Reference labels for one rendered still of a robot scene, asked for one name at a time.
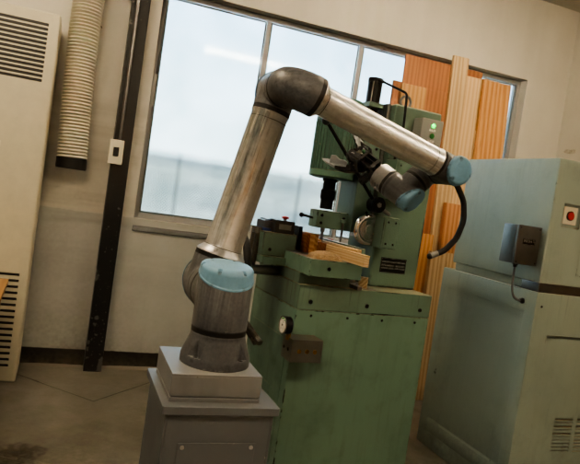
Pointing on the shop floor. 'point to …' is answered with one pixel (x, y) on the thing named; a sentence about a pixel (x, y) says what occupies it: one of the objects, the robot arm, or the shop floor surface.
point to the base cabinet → (339, 384)
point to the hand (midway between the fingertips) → (337, 146)
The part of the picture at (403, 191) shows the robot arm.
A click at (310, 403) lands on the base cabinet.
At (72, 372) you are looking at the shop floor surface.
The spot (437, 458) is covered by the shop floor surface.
